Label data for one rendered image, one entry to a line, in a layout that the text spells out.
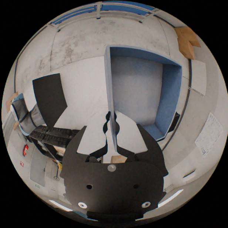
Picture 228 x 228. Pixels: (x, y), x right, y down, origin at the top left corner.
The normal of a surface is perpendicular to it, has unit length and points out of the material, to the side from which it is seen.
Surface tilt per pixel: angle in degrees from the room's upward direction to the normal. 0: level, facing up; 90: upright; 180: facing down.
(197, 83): 90
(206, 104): 90
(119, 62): 1
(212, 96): 90
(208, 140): 90
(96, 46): 0
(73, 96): 0
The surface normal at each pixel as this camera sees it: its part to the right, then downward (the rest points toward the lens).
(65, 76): 0.16, 0.52
